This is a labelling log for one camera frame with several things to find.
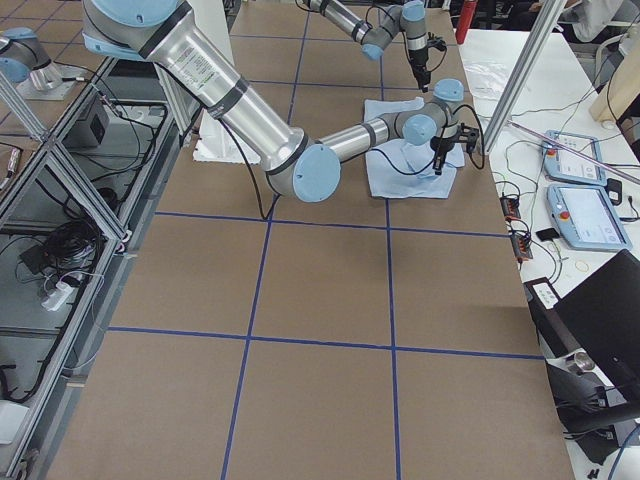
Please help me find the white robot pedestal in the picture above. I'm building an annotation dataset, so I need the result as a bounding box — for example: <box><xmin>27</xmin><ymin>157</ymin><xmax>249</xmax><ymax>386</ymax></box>
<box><xmin>193</xmin><ymin>110</ymin><xmax>260</xmax><ymax>165</ymax></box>

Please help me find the aluminium frame post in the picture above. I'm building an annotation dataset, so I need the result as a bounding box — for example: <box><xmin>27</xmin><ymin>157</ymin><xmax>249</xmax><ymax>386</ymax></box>
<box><xmin>483</xmin><ymin>0</ymin><xmax>565</xmax><ymax>154</ymax></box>

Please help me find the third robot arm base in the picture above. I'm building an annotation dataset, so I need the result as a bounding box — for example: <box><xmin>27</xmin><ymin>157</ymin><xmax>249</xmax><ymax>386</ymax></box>
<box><xmin>1</xmin><ymin>27</ymin><xmax>76</xmax><ymax>101</ymax></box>

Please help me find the clear plastic bag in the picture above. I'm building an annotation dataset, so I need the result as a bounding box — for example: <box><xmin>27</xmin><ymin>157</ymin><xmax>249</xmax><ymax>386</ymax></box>
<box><xmin>463</xmin><ymin>61</ymin><xmax>511</xmax><ymax>101</ymax></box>

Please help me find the grey electronics box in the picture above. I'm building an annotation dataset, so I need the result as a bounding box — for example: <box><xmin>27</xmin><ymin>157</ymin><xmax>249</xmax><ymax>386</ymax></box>
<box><xmin>63</xmin><ymin>96</ymin><xmax>109</xmax><ymax>148</ymax></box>

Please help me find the upper blue teach pendant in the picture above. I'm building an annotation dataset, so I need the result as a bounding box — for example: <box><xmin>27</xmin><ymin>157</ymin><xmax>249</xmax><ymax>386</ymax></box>
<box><xmin>542</xmin><ymin>130</ymin><xmax>607</xmax><ymax>186</ymax></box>

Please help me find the red cylinder bottle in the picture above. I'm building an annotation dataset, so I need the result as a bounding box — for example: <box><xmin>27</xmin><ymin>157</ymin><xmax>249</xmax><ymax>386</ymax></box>
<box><xmin>455</xmin><ymin>0</ymin><xmax>477</xmax><ymax>45</ymax></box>

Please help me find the black laptop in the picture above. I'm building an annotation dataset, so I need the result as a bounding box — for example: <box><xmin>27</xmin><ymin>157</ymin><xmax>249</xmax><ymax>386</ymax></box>
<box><xmin>524</xmin><ymin>250</ymin><xmax>639</xmax><ymax>400</ymax></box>

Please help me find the metal rod green tip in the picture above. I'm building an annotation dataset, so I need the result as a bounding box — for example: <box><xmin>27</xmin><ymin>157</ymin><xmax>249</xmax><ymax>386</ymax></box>
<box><xmin>506</xmin><ymin>120</ymin><xmax>640</xmax><ymax>185</ymax></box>

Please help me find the white power strip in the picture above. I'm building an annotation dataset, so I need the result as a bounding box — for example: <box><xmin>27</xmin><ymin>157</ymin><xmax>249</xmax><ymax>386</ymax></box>
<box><xmin>41</xmin><ymin>280</ymin><xmax>77</xmax><ymax>312</ymax></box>

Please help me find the blue teach pendant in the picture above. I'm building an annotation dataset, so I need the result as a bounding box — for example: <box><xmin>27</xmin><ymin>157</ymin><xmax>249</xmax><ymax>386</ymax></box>
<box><xmin>546</xmin><ymin>183</ymin><xmax>632</xmax><ymax>252</ymax></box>
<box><xmin>542</xmin><ymin>130</ymin><xmax>607</xmax><ymax>186</ymax></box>

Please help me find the lower blue teach pendant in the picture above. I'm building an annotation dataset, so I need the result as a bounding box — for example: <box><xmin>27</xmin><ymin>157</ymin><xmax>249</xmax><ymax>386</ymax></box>
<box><xmin>546</xmin><ymin>183</ymin><xmax>632</xmax><ymax>252</ymax></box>

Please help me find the light blue button shirt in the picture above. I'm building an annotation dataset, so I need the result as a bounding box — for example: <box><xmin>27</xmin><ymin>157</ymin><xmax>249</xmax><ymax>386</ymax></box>
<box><xmin>364</xmin><ymin>97</ymin><xmax>465</xmax><ymax>199</ymax></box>

